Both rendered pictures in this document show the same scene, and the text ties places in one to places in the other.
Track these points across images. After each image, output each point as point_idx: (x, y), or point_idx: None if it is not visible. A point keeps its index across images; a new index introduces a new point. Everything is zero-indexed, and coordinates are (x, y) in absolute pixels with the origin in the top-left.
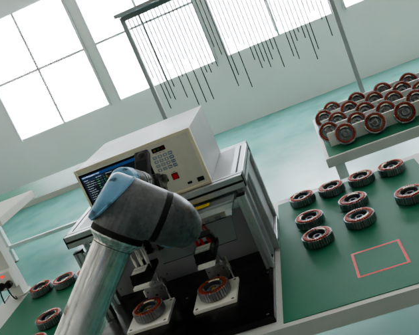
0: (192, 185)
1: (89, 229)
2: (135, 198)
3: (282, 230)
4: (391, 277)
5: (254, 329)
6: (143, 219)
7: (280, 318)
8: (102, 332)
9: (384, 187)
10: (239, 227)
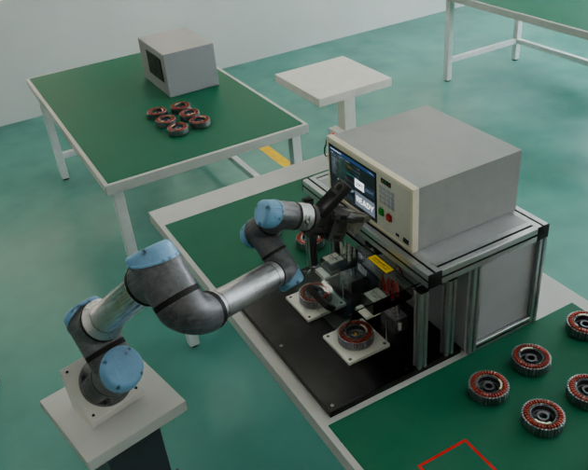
0: (398, 239)
1: (317, 192)
2: (147, 279)
3: (507, 338)
4: None
5: (316, 403)
6: (147, 297)
7: (336, 419)
8: None
9: None
10: None
